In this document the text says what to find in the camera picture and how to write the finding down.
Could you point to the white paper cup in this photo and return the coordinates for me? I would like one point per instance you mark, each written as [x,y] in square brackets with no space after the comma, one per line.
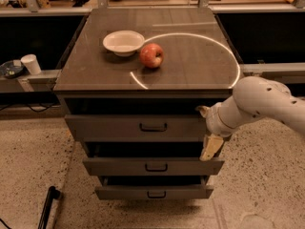
[31,63]

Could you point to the dark blue plate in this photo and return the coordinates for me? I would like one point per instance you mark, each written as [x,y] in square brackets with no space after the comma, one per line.
[12,69]

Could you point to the grey top drawer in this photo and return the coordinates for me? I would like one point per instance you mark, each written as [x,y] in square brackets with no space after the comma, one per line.
[136,127]

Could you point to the grey middle drawer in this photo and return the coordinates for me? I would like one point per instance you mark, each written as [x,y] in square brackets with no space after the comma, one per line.
[152,166]

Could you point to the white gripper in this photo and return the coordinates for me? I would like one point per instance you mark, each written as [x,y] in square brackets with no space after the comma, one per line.
[213,122]

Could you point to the white bowl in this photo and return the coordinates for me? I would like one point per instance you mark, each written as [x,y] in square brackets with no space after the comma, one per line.
[123,43]

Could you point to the grey bottom drawer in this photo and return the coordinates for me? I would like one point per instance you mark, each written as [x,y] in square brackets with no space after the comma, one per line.
[154,187]

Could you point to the black pole on floor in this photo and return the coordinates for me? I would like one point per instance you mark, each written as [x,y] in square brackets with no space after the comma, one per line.
[52,194]

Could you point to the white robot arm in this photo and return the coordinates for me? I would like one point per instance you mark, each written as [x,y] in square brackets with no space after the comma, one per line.
[253,98]

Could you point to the grey drawer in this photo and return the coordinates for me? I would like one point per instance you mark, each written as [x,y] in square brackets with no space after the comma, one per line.
[154,187]
[152,166]
[136,127]

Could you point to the grey drawer cabinet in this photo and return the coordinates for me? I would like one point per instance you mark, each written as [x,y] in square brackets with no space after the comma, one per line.
[199,69]

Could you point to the red apple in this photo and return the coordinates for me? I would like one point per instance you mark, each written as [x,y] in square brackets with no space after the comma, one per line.
[151,56]

